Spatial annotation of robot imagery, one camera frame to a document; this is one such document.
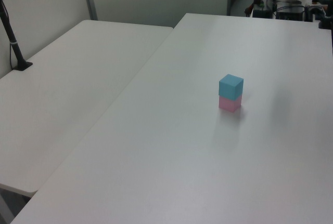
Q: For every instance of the blue cube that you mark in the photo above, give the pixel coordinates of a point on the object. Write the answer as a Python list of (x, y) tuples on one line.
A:
[(229, 89)]

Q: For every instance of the pink cube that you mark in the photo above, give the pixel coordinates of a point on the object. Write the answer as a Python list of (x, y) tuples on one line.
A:
[(229, 105)]

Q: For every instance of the small black device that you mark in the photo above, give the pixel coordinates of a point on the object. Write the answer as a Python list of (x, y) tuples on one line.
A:
[(262, 13)]

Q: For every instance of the black electronics box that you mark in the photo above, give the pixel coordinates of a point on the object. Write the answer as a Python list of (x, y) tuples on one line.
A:
[(290, 13)]

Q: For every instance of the black table clamp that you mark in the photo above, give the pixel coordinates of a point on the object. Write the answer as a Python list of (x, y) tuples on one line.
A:
[(326, 21)]

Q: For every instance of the black camera stand pole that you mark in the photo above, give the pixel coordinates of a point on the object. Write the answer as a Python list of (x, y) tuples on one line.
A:
[(14, 47)]

